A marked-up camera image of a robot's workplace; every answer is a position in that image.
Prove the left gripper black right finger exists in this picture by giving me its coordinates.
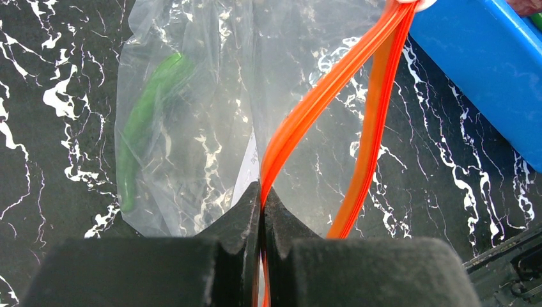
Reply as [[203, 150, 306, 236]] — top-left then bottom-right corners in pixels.
[[263, 191, 481, 306]]

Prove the green toy pepper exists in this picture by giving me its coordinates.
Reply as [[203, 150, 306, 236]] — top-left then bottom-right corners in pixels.
[[116, 52, 192, 212]]

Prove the clear zip bag orange zipper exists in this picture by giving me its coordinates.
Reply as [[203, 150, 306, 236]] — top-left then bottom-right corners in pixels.
[[114, 0, 437, 307]]

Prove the blue plastic bin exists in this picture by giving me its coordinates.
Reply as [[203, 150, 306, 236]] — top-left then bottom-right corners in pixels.
[[410, 1, 541, 171]]

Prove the aluminium front rail frame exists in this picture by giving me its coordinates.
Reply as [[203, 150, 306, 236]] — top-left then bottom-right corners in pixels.
[[463, 224, 541, 306]]

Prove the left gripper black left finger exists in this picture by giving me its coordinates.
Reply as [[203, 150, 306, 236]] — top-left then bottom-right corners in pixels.
[[22, 182, 260, 306]]

